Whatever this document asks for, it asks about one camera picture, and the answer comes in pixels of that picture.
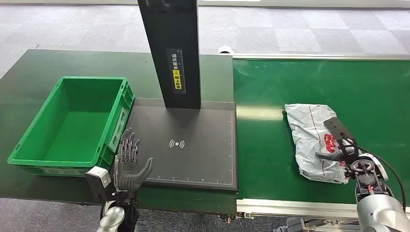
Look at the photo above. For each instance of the green plastic crate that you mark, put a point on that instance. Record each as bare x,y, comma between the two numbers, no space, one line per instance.
73,128

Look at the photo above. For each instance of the yellow and black column label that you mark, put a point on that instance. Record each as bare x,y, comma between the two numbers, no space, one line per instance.
176,75

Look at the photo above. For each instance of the white plastic mailer package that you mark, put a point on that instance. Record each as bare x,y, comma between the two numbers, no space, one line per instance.
307,141

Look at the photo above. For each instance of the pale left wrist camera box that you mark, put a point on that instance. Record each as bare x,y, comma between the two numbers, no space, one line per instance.
97,182

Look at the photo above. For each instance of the black scanner base plate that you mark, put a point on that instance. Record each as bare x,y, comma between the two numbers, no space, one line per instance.
198,150

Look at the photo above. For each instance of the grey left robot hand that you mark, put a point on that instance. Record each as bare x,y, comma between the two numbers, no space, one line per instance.
128,174

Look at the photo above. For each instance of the silver conveyor frame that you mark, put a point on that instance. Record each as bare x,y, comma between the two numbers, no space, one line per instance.
288,208

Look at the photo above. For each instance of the dark green table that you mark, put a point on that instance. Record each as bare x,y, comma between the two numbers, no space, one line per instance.
38,67

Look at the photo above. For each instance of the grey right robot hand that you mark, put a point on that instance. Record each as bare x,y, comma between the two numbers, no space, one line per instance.
339,131

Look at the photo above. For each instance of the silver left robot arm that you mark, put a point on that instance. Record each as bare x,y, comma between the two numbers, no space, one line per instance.
112,219

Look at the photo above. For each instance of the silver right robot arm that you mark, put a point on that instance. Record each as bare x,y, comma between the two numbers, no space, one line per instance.
378,211

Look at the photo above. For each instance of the black scanner column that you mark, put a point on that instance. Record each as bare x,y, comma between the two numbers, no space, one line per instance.
173,38

